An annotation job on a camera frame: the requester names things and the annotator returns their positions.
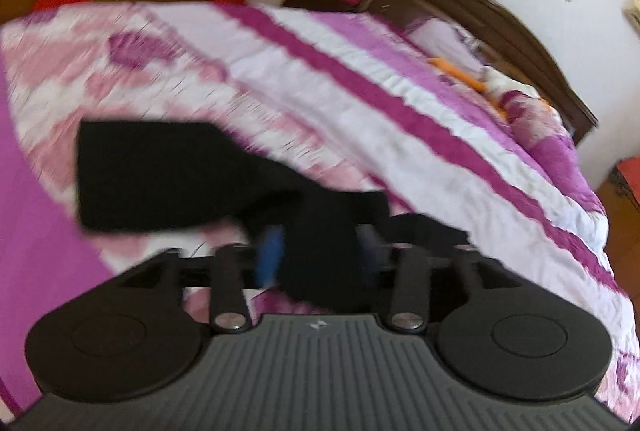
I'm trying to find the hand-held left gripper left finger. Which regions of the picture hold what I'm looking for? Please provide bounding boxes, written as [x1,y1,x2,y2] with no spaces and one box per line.
[120,225,287,333]

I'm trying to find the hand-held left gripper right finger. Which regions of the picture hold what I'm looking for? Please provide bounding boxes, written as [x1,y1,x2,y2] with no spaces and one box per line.
[362,231,507,333]

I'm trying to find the black knit garment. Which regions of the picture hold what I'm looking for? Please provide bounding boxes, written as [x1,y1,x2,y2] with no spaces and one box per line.
[75,118,471,303]

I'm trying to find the purple floral pillow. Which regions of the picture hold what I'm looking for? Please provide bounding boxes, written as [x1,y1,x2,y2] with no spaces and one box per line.
[500,90,577,157]

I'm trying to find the white orange duck plush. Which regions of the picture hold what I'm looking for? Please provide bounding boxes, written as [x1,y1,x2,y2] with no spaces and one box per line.
[430,55,538,112]

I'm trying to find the red plastic item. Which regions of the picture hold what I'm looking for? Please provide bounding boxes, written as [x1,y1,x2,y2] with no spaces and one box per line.
[615,160,640,213]

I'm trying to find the lilac pillow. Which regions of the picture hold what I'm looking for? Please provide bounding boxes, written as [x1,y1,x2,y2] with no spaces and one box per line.
[410,18,487,73]

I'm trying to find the dark wooden headboard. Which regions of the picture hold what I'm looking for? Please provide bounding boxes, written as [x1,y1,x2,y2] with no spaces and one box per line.
[360,0,601,145]

